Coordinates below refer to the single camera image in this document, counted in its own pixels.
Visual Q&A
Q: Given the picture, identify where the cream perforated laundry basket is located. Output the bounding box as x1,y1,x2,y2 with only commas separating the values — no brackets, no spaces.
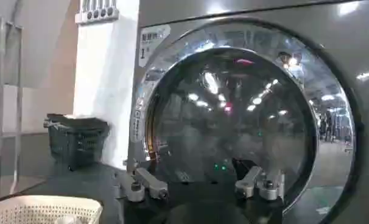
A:
0,194,104,224

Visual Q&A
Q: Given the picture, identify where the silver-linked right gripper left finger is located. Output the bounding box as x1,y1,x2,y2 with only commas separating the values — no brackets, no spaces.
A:
118,167,170,203

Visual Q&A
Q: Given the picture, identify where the dark green plastic basket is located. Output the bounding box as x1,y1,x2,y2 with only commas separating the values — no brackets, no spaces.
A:
43,113,110,172

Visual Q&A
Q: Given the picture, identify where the grey metal rack frame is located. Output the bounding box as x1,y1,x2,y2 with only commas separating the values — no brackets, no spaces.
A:
0,16,24,199

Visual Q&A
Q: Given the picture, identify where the grey steel dryer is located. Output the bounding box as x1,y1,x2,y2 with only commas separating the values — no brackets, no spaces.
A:
126,0,369,224

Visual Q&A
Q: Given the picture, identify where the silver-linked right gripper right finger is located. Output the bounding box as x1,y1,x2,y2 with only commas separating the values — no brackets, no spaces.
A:
234,166,286,202

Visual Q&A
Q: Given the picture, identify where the white wall socket strip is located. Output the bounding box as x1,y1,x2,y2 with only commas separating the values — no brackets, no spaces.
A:
74,0,120,26

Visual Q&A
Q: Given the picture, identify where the white label sticker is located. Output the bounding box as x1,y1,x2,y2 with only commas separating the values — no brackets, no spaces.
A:
138,24,172,69

